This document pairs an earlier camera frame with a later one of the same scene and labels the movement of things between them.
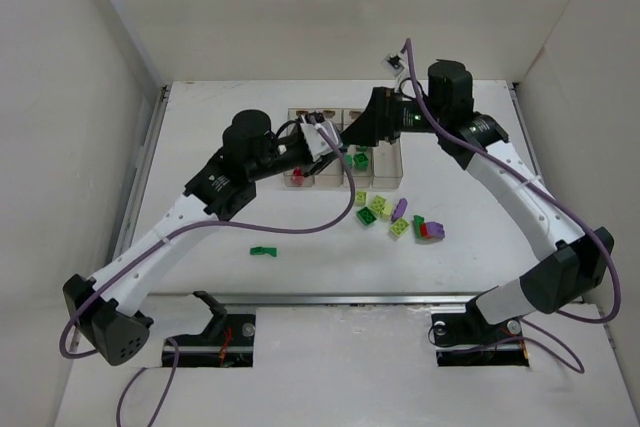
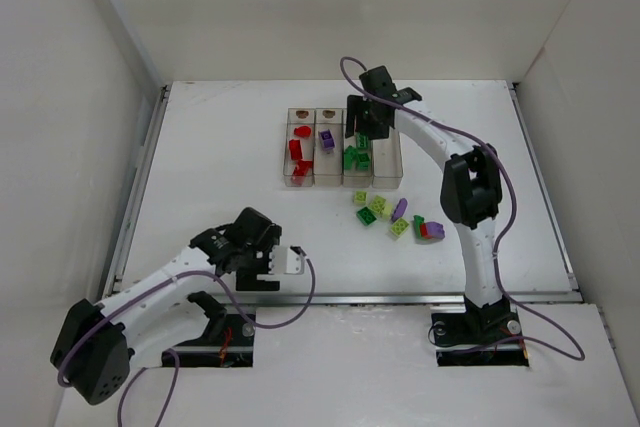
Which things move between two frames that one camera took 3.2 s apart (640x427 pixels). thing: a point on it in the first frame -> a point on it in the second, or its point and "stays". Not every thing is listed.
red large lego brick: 298,176 stays
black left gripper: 304,161 -> 254,273
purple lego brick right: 435,229 stays
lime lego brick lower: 399,226 stays
